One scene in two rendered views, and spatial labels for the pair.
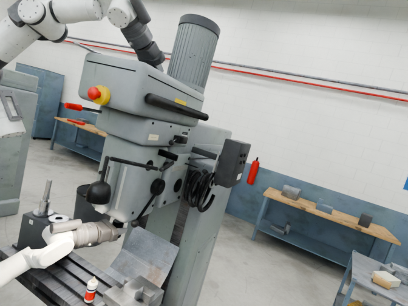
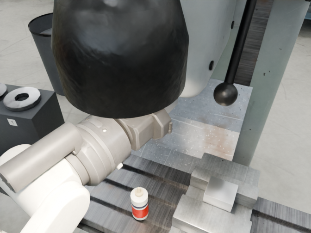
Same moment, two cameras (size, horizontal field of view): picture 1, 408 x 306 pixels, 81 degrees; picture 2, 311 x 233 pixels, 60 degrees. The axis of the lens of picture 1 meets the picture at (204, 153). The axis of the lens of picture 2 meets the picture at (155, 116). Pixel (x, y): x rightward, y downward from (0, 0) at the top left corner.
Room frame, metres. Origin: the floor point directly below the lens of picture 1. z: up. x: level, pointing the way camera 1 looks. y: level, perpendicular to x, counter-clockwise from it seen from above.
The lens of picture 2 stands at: (0.58, 0.26, 1.53)
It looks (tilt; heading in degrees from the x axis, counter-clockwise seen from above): 42 degrees down; 1
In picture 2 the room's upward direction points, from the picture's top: straight up
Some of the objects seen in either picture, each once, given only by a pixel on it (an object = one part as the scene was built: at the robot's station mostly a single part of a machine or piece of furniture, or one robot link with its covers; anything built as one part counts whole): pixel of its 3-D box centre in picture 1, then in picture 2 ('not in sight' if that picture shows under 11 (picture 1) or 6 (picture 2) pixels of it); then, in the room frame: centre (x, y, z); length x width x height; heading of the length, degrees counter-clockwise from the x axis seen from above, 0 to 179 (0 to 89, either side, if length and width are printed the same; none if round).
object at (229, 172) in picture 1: (234, 163); not in sight; (1.11, -0.15, 1.62); 0.20 x 0.09 x 0.21; 158
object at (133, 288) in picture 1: (132, 291); (219, 197); (0.90, 0.13, 1.01); 0.06 x 0.05 x 0.06; 66
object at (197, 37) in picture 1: (192, 57); not in sight; (1.19, 0.18, 2.05); 0.20 x 0.20 x 0.32
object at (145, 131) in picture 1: (147, 127); not in sight; (1.00, 0.26, 1.68); 0.34 x 0.24 x 0.10; 158
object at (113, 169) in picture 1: (108, 184); not in sight; (0.86, 0.31, 1.45); 0.04 x 0.04 x 0.21; 68
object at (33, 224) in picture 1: (47, 232); (17, 122); (1.14, 0.67, 1.00); 0.22 x 0.12 x 0.20; 78
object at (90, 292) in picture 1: (91, 288); (139, 201); (0.92, 0.31, 0.96); 0.04 x 0.04 x 0.11
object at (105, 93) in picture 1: (101, 95); not in sight; (0.75, 0.36, 1.76); 0.06 x 0.02 x 0.06; 68
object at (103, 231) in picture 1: (96, 232); (118, 130); (0.89, 0.33, 1.23); 0.13 x 0.12 x 0.10; 53
